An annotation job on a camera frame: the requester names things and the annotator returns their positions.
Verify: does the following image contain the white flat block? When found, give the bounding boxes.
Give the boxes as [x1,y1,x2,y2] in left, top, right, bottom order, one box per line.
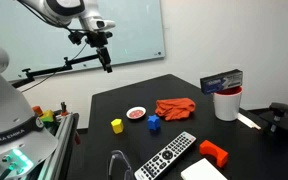
[180,157,229,180]

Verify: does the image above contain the aluminium frame rail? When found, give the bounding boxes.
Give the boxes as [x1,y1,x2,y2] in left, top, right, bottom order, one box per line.
[37,112,81,180]

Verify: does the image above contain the thin black camera cable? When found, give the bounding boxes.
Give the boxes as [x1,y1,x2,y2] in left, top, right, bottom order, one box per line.
[19,42,89,94]

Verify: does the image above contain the clear safety glasses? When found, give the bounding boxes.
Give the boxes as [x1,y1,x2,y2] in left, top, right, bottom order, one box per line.
[107,149,137,180]

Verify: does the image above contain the blue star block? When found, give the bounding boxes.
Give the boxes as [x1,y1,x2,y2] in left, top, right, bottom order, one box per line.
[146,114,162,132]

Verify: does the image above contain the grey remote control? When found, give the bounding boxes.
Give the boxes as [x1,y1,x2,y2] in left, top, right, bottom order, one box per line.
[133,131,198,180]

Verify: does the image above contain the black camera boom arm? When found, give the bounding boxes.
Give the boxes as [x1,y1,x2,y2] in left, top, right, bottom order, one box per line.
[11,54,100,90]

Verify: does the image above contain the red black small clamp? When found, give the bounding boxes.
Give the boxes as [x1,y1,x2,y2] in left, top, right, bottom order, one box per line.
[60,101,69,117]

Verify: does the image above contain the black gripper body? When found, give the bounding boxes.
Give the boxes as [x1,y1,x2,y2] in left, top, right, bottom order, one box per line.
[84,30,114,49]

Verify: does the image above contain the black clamp stand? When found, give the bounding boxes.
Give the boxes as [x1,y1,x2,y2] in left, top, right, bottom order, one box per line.
[259,102,288,135]

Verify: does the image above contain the blue grey carton box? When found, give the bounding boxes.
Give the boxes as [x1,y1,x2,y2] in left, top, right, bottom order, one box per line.
[199,68,244,96]

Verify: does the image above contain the orange cloth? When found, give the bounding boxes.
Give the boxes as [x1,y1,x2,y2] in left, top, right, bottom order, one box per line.
[154,97,197,122]

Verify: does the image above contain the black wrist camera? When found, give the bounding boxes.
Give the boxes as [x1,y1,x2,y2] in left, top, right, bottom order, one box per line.
[67,30,86,46]

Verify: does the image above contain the small white plate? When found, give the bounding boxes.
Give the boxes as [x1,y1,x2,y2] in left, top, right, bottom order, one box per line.
[125,106,148,121]

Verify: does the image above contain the white cup red inside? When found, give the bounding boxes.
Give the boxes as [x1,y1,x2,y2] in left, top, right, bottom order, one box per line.
[212,85,244,122]

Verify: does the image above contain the yellow green toy block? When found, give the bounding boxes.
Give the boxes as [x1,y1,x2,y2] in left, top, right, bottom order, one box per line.
[39,109,56,124]

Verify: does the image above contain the orange arch block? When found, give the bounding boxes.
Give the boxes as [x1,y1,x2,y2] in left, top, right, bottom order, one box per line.
[198,139,230,169]

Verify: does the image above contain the glass whiteboard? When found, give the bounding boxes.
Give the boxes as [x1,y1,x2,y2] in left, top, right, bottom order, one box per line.
[0,0,167,82]

